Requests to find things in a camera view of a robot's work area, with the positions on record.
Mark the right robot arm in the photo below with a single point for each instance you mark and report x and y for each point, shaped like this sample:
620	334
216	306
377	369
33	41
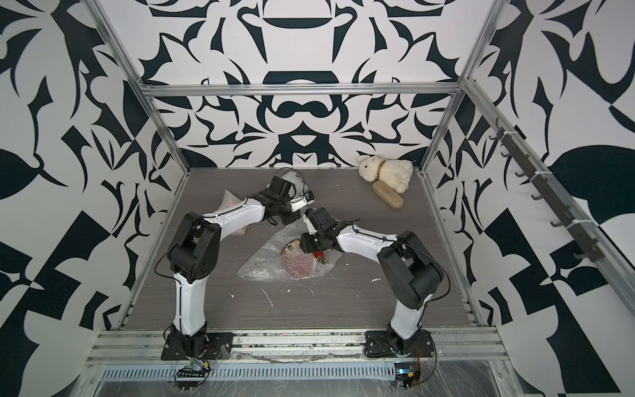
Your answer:
412	273

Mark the left electronics board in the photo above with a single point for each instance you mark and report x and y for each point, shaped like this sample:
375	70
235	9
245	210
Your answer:
192	376

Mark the aluminium frame rail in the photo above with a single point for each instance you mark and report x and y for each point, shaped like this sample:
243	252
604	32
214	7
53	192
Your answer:
155	91

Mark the white plush bunny toy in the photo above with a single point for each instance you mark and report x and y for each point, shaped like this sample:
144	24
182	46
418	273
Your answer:
395	173

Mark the tan wooden brush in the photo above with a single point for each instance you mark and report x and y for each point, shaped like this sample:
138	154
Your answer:
387	194

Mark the red floral dinner plate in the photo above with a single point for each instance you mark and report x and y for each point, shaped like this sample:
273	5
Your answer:
299	264

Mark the electronics board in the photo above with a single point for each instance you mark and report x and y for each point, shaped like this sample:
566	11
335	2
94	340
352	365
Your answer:
192	376
407	374

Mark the clear bubble wrap sheet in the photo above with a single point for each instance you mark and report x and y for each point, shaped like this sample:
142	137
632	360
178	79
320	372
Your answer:
266	264

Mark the right electronics board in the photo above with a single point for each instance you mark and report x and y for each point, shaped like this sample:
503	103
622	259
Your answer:
407	374

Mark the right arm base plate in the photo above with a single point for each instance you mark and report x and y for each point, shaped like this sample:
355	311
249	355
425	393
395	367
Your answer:
387	343

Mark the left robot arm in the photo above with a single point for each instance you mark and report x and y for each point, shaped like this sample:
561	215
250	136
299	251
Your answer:
194	251

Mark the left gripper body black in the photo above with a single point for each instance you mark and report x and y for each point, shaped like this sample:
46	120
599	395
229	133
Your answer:
286	212

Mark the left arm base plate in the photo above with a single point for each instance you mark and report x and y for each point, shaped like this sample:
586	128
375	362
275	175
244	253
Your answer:
211	346

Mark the black wall hook rail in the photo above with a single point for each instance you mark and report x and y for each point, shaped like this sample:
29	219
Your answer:
551	191

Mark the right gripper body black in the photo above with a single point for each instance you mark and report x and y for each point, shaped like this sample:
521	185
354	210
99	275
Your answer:
312	241

